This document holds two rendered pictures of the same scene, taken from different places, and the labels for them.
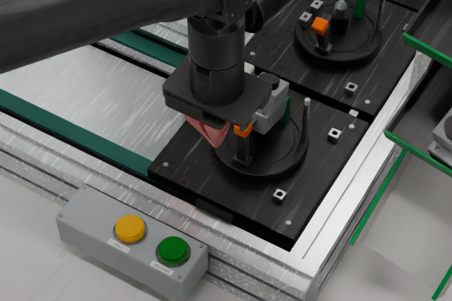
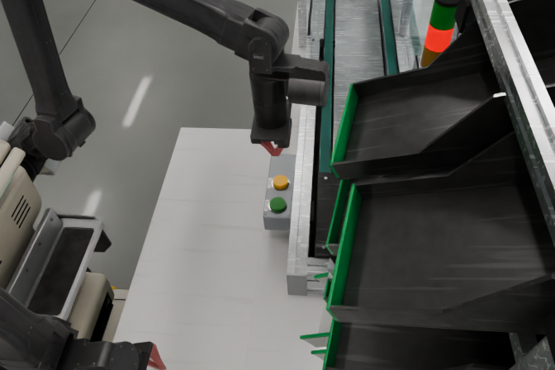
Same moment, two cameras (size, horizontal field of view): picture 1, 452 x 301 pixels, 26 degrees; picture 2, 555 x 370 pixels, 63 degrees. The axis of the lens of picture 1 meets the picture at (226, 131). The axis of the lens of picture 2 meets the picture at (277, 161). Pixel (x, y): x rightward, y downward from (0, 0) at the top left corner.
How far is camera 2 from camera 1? 0.75 m
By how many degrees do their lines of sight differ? 42
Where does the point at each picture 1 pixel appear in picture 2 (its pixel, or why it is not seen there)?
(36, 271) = (260, 170)
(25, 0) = not seen: outside the picture
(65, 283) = (259, 183)
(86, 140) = (324, 144)
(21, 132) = (309, 119)
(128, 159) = (324, 164)
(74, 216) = (275, 159)
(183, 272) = (269, 215)
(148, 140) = not seen: hidden behind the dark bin
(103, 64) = not seen: hidden behind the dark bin
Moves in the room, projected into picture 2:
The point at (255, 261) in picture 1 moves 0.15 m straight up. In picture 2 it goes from (292, 243) to (291, 206)
